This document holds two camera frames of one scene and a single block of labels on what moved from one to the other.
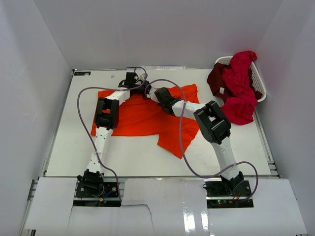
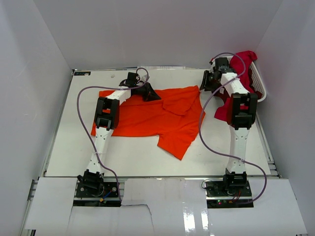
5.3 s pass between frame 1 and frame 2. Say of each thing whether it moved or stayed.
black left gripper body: stayed
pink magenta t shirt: stayed
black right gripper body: moved
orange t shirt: stayed
